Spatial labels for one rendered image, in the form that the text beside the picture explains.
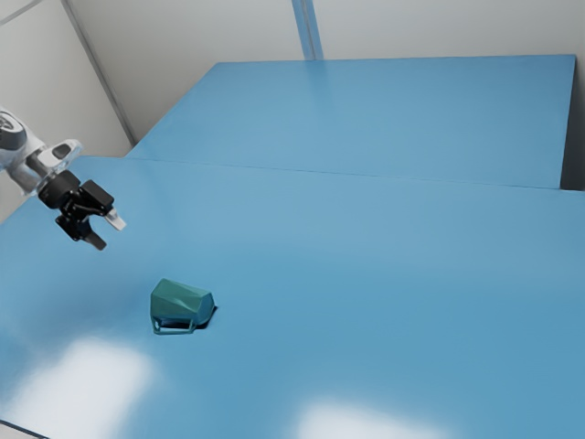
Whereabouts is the teal faceted mug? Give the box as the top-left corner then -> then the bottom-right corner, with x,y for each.
150,277 -> 216,337

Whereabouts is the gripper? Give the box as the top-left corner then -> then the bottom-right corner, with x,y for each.
37,170 -> 127,252

